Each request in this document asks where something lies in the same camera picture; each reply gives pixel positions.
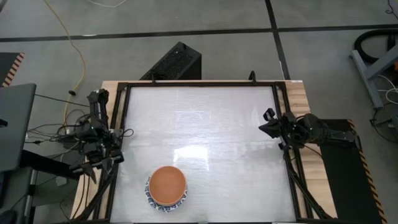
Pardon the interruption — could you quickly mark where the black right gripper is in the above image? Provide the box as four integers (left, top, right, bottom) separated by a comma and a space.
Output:
258, 107, 301, 147

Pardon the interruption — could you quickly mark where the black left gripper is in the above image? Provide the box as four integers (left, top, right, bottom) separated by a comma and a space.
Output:
81, 141, 126, 185

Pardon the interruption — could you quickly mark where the blue patterned paper bowl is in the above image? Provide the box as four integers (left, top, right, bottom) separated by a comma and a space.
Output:
144, 175, 189, 213

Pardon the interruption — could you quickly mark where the coral plastic bowl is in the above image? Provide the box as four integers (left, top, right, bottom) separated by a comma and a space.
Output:
148, 165, 188, 207

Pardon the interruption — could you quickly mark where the black platform with hazard stripes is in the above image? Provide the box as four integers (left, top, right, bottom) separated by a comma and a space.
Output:
320, 119, 388, 224

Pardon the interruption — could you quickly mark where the grey metal stand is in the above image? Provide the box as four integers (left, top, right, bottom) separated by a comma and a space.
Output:
348, 46, 398, 110

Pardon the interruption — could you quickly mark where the black perforated box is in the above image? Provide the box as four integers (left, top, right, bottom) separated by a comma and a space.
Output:
139, 41, 203, 82

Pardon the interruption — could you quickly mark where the black mat with hazard stripes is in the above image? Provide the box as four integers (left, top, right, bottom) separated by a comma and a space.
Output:
0, 52, 25, 88

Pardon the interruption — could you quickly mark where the black aluminium table frame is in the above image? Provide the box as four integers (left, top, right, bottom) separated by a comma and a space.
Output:
71, 70, 335, 224

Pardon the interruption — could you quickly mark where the yellow cable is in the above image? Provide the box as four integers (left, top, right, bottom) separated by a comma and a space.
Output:
43, 0, 86, 125

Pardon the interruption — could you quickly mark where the black hose loop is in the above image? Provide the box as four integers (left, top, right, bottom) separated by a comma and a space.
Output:
354, 29, 398, 64

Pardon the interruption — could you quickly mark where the white cable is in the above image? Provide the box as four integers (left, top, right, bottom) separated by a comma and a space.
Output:
377, 74, 398, 105
86, 0, 128, 9

